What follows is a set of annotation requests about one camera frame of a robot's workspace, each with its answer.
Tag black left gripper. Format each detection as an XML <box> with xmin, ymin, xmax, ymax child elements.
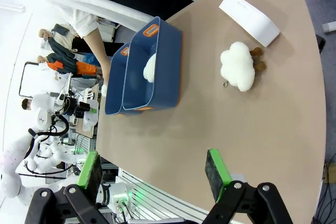
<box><xmin>25</xmin><ymin>97</ymin><xmax>111</xmax><ymax>224</ymax></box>

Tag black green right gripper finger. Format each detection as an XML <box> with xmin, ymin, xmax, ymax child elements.
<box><xmin>204</xmin><ymin>148</ymin><xmax>293</xmax><ymax>224</ymax></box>

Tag white robot base green light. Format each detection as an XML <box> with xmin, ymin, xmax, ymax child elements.
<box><xmin>97</xmin><ymin>180</ymin><xmax>135</xmax><ymax>216</ymax></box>

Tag person right forearm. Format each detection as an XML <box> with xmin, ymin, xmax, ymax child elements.
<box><xmin>83</xmin><ymin>27</ymin><xmax>111</xmax><ymax>74</ymax></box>

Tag small blue plastic basket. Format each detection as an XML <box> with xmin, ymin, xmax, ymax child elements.
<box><xmin>104</xmin><ymin>42</ymin><xmax>144</xmax><ymax>116</ymax></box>

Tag large blue plastic basket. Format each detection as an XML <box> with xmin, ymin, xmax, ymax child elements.
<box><xmin>122</xmin><ymin>16</ymin><xmax>183</xmax><ymax>111</ymax></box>

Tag white rectangular digital clock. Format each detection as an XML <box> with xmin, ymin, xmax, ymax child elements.
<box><xmin>218</xmin><ymin>0</ymin><xmax>281</xmax><ymax>48</ymax></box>

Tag person right hand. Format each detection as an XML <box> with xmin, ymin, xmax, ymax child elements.
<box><xmin>101</xmin><ymin>60</ymin><xmax>112</xmax><ymax>86</ymax></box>

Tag background person black hair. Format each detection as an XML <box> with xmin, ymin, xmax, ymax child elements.
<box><xmin>21</xmin><ymin>98</ymin><xmax>35</xmax><ymax>112</ymax></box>

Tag background person orange clothes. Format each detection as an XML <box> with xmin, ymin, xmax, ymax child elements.
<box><xmin>37</xmin><ymin>52</ymin><xmax>102</xmax><ymax>81</ymax></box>

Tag white cloud plush brown feet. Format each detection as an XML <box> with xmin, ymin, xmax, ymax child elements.
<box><xmin>219</xmin><ymin>41</ymin><xmax>267</xmax><ymax>93</ymax></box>

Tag brown cardboard box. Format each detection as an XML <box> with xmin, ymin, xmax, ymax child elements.
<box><xmin>322</xmin><ymin>162</ymin><xmax>336</xmax><ymax>185</ymax></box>

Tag white cloud plush toy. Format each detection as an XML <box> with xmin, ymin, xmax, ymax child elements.
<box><xmin>143</xmin><ymin>52</ymin><xmax>158</xmax><ymax>83</ymax></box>

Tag background person grey clothes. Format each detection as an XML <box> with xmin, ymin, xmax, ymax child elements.
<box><xmin>38</xmin><ymin>23</ymin><xmax>79</xmax><ymax>55</ymax></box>

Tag white cylinder object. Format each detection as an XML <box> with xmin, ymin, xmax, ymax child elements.
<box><xmin>322</xmin><ymin>21</ymin><xmax>336</xmax><ymax>34</ymax></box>

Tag black metal frame stand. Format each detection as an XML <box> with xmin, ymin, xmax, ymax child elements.
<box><xmin>18</xmin><ymin>61</ymin><xmax>40</xmax><ymax>99</ymax></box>

